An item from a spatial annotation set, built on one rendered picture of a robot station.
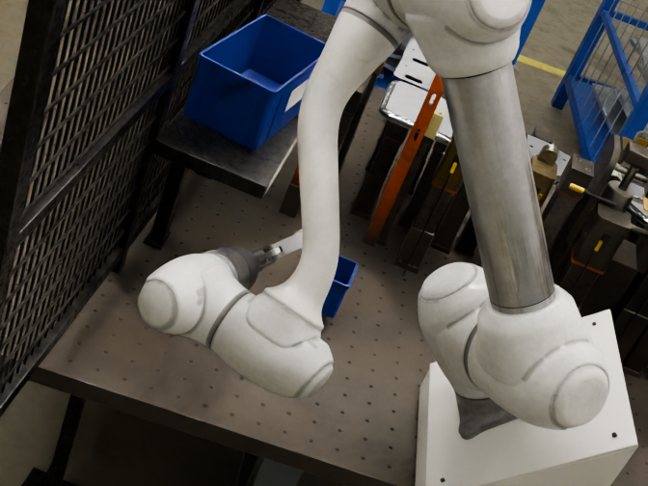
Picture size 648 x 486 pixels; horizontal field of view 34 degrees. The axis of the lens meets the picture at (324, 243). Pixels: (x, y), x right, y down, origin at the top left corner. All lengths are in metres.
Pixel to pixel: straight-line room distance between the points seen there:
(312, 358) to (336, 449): 0.47
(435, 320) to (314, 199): 0.36
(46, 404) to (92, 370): 0.92
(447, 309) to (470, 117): 0.40
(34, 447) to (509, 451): 1.30
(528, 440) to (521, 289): 0.35
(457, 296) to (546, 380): 0.24
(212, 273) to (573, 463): 0.67
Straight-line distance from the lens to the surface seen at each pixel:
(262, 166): 1.94
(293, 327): 1.47
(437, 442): 1.91
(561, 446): 1.79
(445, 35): 1.41
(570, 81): 5.47
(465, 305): 1.74
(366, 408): 2.03
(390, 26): 1.55
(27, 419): 2.76
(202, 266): 1.53
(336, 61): 1.54
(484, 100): 1.46
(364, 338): 2.18
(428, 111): 2.29
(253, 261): 1.67
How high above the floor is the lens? 2.00
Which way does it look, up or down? 33 degrees down
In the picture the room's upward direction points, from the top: 22 degrees clockwise
